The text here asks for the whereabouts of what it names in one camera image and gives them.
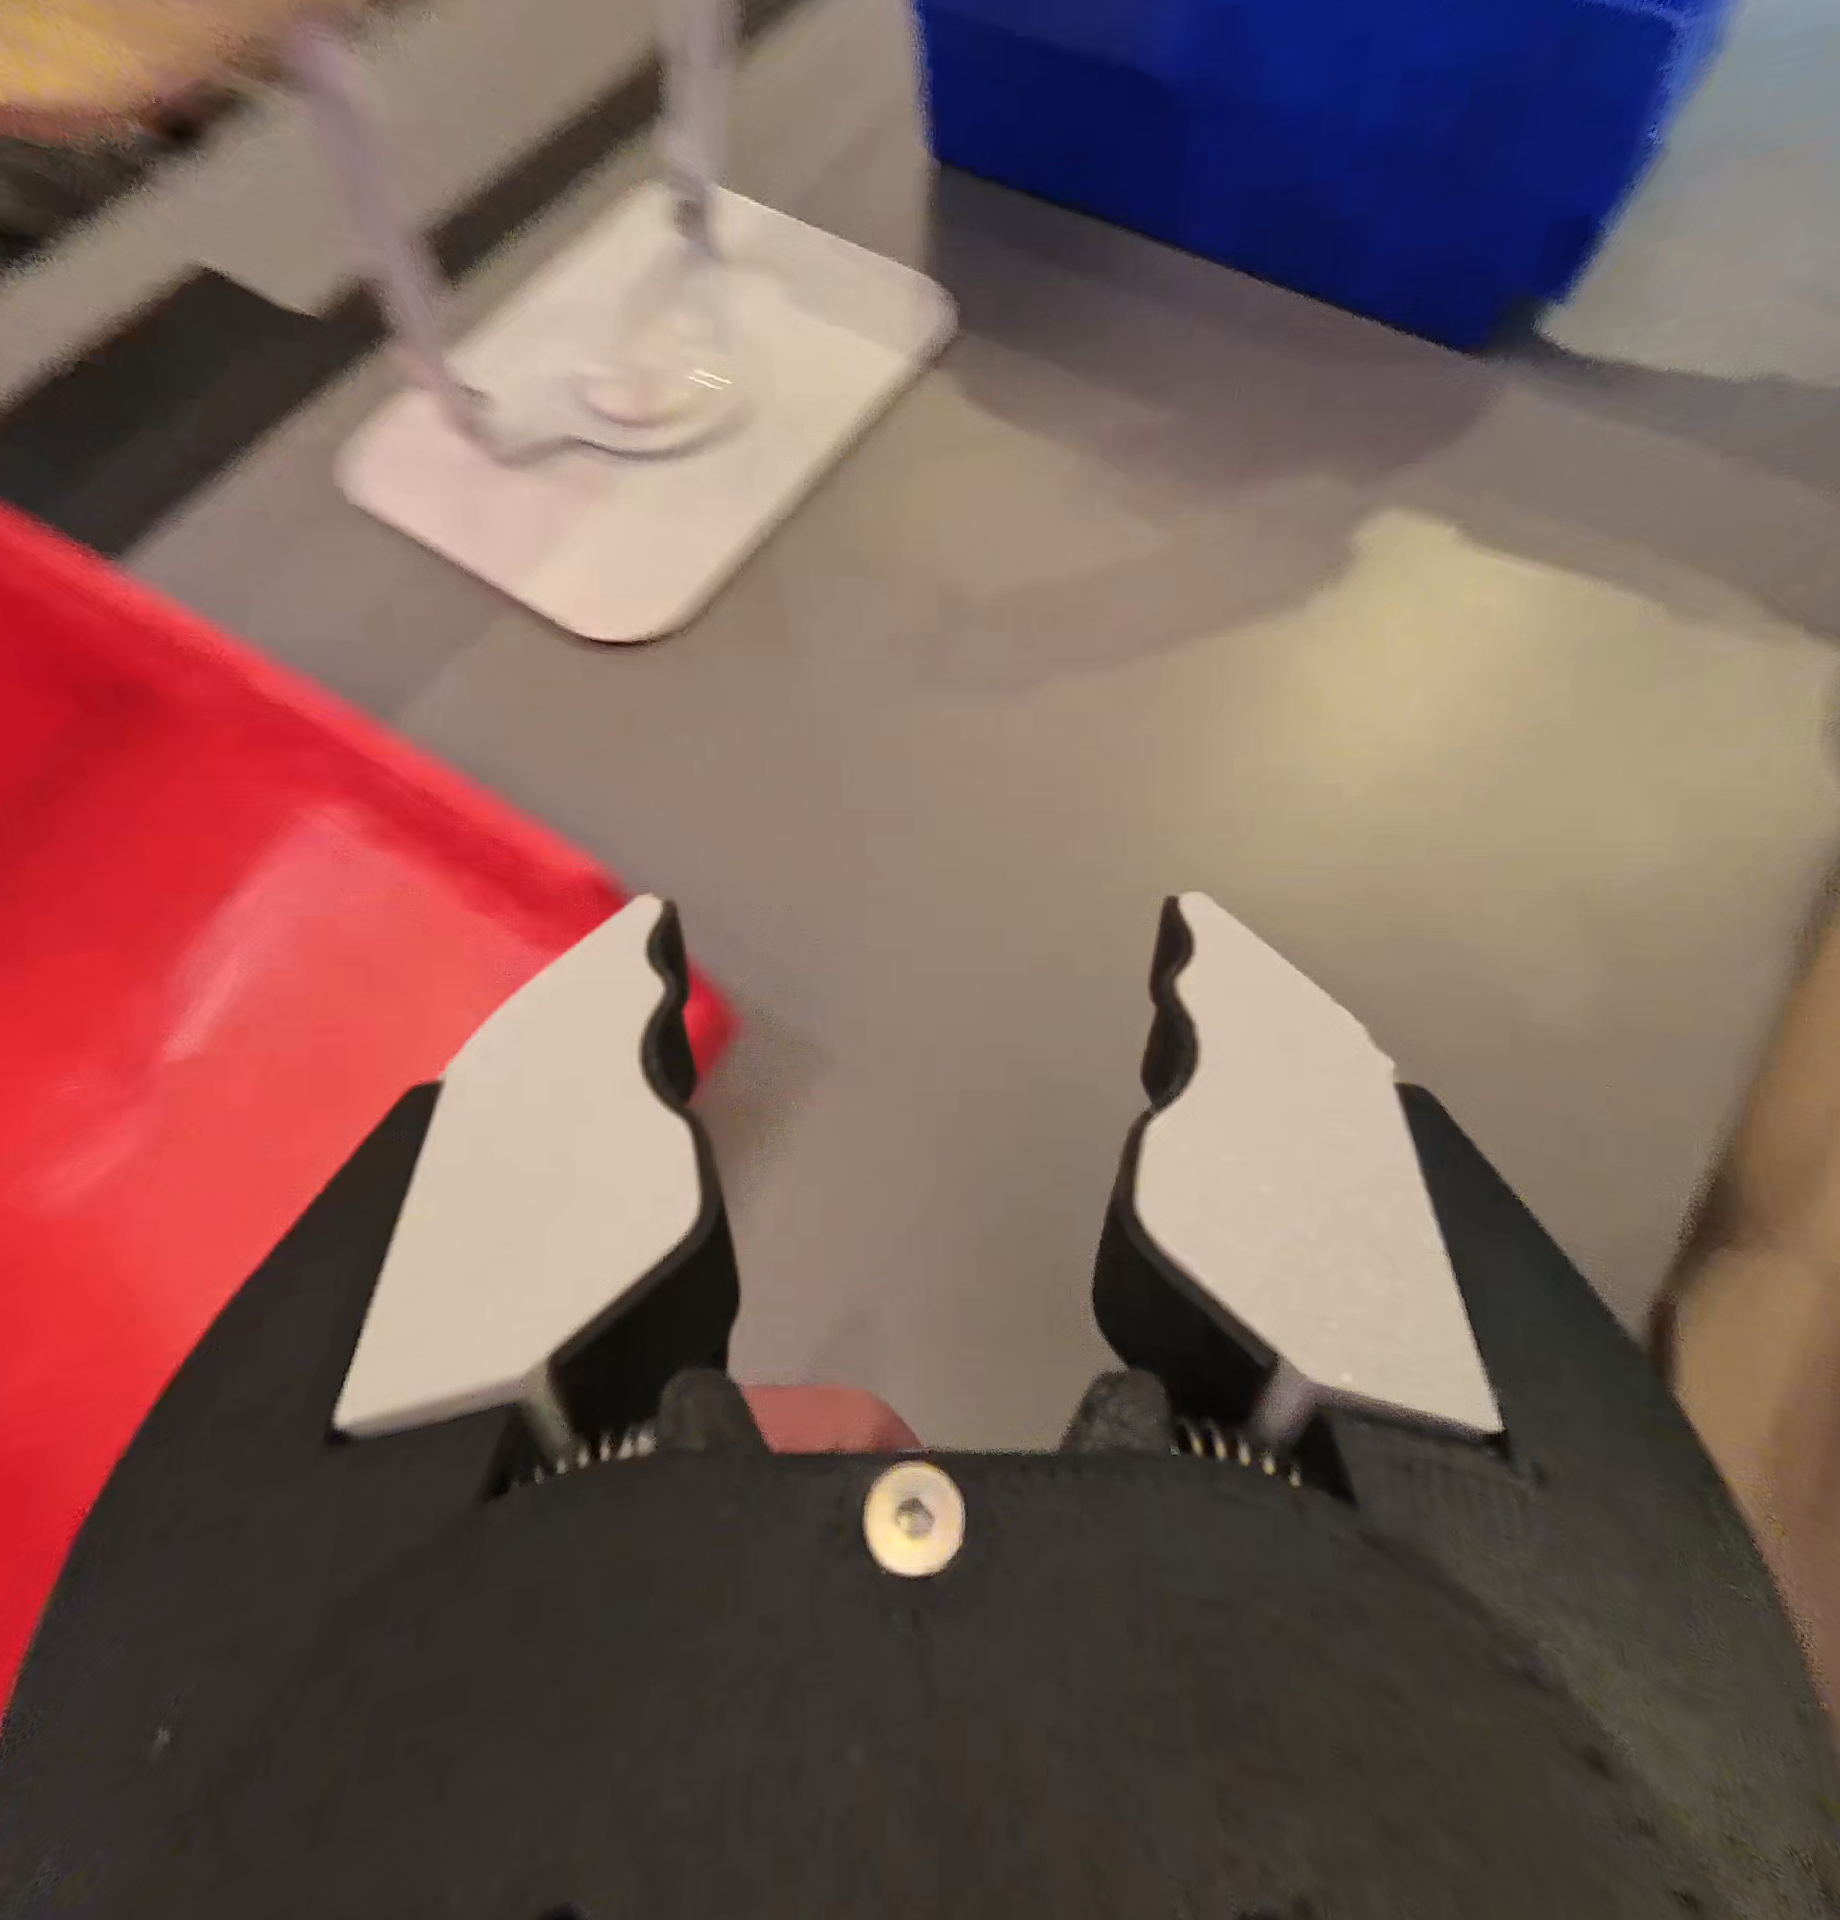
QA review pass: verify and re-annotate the yellowish blurred object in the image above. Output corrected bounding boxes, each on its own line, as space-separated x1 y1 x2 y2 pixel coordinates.
0 0 366 137

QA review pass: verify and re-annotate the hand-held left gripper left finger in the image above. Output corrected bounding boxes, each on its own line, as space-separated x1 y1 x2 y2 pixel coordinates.
330 894 745 1479

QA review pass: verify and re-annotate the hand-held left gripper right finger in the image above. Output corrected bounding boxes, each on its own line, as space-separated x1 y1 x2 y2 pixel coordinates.
1089 891 1508 1463

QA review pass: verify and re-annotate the blue plastic bin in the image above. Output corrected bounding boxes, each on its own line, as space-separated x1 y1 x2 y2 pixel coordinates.
913 0 1740 354

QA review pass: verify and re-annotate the pale thin cable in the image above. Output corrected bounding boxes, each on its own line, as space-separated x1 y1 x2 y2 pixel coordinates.
283 15 757 467

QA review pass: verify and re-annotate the red plastic bin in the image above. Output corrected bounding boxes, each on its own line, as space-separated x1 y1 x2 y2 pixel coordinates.
0 480 742 1803

